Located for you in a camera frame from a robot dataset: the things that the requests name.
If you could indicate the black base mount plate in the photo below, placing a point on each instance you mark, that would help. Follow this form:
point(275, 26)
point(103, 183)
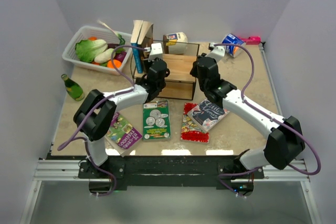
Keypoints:
point(220, 172)

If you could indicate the orange toy fruit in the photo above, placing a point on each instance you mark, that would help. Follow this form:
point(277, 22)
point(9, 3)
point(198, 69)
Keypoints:
point(114, 64)

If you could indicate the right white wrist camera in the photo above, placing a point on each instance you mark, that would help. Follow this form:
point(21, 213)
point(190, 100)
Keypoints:
point(215, 52)

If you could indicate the white toy radish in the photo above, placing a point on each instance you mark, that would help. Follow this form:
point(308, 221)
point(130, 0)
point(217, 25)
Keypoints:
point(104, 56)

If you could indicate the Little Women book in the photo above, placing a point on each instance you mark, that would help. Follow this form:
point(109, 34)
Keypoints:
point(206, 115)

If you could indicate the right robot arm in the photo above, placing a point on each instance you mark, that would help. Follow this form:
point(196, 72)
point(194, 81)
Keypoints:
point(282, 144)

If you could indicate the blue 26-storey treehouse book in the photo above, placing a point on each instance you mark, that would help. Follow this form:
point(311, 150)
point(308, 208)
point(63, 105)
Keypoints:
point(137, 25)

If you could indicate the green glass bottle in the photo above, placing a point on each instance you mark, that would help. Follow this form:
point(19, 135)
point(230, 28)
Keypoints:
point(73, 89)

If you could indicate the green coin book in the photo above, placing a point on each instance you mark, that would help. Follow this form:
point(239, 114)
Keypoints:
point(156, 121)

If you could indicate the white plastic basket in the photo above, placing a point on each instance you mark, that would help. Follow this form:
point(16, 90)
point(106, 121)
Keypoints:
point(84, 33)

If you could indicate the dark Edward Tulane book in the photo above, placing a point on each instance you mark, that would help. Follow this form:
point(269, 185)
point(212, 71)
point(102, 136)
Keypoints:
point(145, 38)

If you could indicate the toy cabbage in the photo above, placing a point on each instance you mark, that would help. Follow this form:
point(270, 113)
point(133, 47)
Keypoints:
point(87, 50)

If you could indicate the wood and wire shelf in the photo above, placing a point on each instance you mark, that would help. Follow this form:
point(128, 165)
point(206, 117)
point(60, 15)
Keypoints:
point(180, 84)

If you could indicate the red patterned book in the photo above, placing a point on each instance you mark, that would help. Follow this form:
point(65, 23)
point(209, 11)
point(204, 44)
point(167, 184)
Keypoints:
point(190, 131)

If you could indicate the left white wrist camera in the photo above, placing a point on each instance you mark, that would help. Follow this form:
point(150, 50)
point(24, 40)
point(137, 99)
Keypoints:
point(155, 52)

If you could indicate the white cartoon mug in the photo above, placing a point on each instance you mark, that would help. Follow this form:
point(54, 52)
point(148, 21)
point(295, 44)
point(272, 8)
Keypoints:
point(175, 43)

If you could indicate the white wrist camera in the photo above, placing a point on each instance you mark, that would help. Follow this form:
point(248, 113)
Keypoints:
point(215, 52)
point(155, 52)

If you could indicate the purple toy eggplant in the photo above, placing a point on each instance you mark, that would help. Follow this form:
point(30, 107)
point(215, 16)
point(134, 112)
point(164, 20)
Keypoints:
point(120, 56)

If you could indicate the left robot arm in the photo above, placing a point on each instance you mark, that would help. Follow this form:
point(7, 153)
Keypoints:
point(95, 115)

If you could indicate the pink stapler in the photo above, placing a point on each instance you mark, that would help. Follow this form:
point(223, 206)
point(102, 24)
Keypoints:
point(252, 40)

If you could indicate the purple 117-storey treehouse book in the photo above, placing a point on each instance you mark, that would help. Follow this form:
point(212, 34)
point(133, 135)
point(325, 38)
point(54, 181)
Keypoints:
point(122, 135)

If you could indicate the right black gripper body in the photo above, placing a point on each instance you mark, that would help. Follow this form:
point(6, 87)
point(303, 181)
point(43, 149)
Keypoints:
point(193, 72)

